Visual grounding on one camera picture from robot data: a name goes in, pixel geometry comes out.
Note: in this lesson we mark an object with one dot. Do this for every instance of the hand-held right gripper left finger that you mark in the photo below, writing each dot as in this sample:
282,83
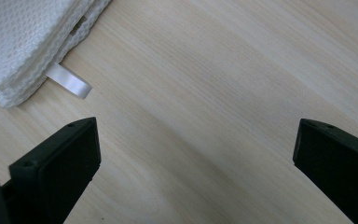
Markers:
59,161

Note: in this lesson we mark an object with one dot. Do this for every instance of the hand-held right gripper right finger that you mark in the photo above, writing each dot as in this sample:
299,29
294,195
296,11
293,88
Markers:
338,165

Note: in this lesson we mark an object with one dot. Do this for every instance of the white towel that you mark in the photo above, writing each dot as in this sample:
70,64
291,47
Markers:
18,40

